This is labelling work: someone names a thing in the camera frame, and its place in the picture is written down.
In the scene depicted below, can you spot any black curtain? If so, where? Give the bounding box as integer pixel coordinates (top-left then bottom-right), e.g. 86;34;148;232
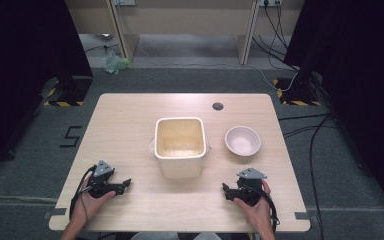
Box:
0;0;94;178
282;0;384;221

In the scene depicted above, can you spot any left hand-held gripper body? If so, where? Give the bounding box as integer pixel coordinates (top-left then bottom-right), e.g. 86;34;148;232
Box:
87;159;118;200

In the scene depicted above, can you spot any left hand-held gripper cable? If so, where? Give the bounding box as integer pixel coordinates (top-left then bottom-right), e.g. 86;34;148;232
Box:
68;165;98;222

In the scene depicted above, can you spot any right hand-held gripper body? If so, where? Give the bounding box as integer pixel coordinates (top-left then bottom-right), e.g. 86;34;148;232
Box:
235;166;269;207

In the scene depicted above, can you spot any wall power socket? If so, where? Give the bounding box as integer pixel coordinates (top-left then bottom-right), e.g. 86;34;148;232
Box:
258;0;284;8

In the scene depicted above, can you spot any black floor cable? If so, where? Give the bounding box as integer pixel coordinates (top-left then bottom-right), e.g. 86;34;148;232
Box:
278;112;334;240

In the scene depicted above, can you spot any green plastic bag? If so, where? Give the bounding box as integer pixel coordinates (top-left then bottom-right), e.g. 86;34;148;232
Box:
101;52;135;76

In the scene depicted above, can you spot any bundle of black cables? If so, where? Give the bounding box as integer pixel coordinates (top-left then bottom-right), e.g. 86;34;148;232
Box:
251;2;301;72

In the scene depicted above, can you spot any person's right hand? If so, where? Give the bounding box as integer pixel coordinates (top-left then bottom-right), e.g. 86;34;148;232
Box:
234;179;276;234

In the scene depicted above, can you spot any white square plastic bucket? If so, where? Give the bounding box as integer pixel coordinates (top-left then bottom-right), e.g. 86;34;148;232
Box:
148;116;212;180

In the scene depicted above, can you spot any person's left hand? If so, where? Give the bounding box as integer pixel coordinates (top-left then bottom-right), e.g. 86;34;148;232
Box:
69;175;117;231

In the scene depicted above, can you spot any wooden background desk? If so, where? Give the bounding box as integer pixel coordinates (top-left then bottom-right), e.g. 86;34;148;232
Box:
64;0;305;66

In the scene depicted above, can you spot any stand base with striped tape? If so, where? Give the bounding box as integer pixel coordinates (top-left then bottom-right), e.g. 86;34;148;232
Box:
272;71;324;107
41;75;94;108

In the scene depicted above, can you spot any right hand-held gripper cable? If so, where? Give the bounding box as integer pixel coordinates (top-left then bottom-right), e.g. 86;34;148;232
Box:
246;183;281;234

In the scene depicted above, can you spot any pale pink bowl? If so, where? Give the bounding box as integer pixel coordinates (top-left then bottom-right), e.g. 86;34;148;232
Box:
223;125;262;157

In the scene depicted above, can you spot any hand-held gripper cable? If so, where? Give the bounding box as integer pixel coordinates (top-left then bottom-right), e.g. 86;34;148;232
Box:
246;183;281;234
68;165;98;222

